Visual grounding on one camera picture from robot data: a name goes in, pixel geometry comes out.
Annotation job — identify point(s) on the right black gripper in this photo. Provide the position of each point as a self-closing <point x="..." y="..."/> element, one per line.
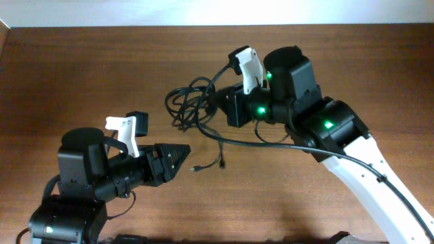
<point x="234" y="106"/>

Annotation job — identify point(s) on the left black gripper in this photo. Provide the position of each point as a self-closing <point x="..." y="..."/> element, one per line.
<point x="163" y="170"/>

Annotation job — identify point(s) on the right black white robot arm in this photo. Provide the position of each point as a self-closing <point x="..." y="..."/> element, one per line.
<point x="282" y="89"/>

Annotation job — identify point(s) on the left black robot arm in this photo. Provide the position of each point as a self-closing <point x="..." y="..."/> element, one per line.
<point x="93" y="170"/>

